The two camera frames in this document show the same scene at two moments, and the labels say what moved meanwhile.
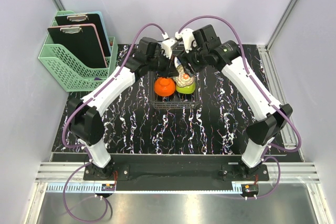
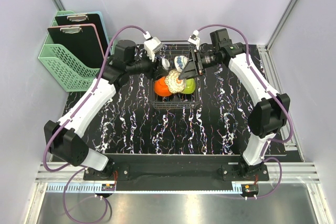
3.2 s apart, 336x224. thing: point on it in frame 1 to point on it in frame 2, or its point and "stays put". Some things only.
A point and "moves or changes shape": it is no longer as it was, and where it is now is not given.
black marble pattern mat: x=222 y=123 stays put
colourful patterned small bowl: x=183 y=79 moves or changes shape
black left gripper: x=170 y=70 to x=155 y=70
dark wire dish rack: x=176 y=100 stays put
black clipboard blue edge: x=85 y=18 stays put
